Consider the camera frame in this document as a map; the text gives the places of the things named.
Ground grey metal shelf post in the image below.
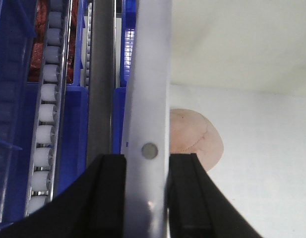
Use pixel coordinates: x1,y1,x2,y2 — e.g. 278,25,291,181
86,0,116,166

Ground pink-brown bread bun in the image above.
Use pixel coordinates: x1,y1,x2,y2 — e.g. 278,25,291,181
170,109,224,171

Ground blue bin far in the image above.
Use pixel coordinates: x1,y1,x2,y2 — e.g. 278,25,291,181
113,0,136,154

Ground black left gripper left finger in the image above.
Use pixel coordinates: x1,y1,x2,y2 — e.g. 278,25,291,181
0,154,126,238

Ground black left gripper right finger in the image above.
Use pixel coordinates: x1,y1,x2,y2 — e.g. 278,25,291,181
168,154,260,238

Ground white roller track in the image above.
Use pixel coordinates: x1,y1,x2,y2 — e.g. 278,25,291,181
24,0,73,217

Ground blue storage bin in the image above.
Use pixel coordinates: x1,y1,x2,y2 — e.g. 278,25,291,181
0,0,88,230

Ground white plastic tote box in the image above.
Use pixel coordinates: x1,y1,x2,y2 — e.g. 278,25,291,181
120,0,306,238

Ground red packaged items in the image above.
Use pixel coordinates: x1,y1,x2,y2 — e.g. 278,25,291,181
27,0,79,83

